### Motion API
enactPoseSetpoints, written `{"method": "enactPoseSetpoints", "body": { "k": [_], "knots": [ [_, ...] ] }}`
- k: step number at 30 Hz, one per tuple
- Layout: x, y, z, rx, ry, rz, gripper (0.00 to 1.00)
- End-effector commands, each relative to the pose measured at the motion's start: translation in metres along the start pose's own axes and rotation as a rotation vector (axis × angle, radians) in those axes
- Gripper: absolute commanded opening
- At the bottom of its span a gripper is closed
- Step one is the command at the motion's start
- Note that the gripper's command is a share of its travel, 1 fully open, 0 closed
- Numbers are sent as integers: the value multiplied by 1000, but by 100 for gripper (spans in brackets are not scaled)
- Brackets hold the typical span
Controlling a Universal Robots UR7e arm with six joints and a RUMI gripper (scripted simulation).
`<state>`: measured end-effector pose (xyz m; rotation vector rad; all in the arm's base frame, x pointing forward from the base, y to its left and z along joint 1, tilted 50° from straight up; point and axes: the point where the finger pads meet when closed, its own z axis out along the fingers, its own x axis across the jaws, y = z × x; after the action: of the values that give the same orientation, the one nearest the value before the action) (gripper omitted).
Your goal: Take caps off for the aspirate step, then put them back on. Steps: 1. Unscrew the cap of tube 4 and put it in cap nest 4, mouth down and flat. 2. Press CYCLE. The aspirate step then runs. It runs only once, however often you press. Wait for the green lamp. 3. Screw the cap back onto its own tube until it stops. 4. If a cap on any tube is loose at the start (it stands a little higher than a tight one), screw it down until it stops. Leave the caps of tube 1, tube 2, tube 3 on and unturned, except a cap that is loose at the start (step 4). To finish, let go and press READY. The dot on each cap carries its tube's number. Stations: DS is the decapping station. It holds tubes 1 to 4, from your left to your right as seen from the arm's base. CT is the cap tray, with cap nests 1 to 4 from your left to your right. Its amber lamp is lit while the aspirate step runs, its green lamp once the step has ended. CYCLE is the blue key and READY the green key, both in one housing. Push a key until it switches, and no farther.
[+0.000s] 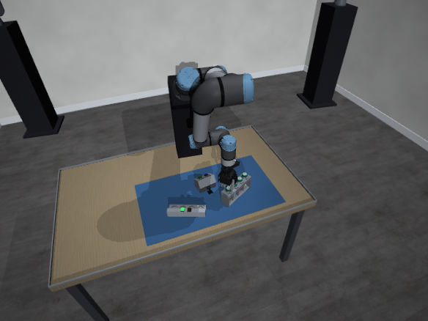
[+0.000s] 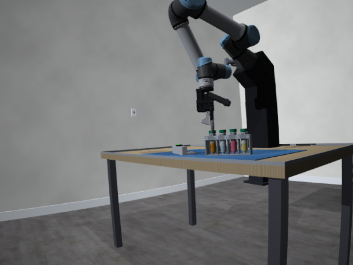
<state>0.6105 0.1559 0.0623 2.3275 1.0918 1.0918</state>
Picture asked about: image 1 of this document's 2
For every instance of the blue work mat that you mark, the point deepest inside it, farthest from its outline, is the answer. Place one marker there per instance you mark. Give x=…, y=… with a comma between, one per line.
x=155, y=197

